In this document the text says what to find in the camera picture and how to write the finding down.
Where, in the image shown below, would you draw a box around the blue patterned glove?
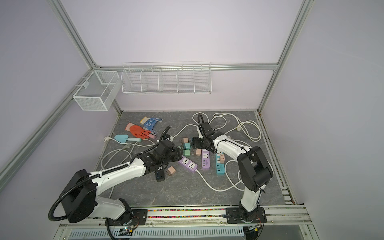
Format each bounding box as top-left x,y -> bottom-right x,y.
140,117 -> 163,135

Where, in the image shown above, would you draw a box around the white wire basket rack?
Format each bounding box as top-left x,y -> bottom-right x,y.
121,62 -> 212,94

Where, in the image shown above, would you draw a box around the red rubber glove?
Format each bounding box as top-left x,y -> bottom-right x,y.
129,125 -> 151,140

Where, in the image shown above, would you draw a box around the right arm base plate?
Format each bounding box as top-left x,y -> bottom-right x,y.
224,207 -> 267,224

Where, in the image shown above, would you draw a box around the teal power strip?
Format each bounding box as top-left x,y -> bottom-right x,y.
216,151 -> 225,175

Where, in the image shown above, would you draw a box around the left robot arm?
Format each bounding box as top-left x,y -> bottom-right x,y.
48,140 -> 183,225

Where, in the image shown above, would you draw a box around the purple power strip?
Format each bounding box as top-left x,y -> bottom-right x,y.
201,149 -> 210,170
179,156 -> 198,172

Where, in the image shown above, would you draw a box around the white mesh box basket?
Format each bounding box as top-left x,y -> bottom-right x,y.
73,71 -> 122,112

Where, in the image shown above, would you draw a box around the pink glove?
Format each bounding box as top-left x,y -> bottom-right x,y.
126,123 -> 156,139

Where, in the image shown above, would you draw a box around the teal dustpan scoop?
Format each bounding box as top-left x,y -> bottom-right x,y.
114,135 -> 142,144

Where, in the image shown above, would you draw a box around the black power strip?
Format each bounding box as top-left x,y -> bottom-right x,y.
155,170 -> 166,183

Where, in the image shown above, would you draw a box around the purple power strip front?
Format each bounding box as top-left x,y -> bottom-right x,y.
179,156 -> 198,172

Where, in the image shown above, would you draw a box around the white tangled power cables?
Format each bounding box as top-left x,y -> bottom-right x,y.
191,111 -> 262,193

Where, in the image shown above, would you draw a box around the green charger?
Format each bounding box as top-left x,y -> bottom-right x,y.
183,150 -> 191,157

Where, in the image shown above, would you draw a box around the white cable of black strip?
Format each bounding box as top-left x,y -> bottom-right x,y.
98,122 -> 199,199

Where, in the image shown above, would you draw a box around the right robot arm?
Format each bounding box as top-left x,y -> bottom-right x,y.
198,120 -> 274,214

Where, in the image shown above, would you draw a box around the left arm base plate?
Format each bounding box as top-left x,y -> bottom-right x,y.
107,209 -> 148,226

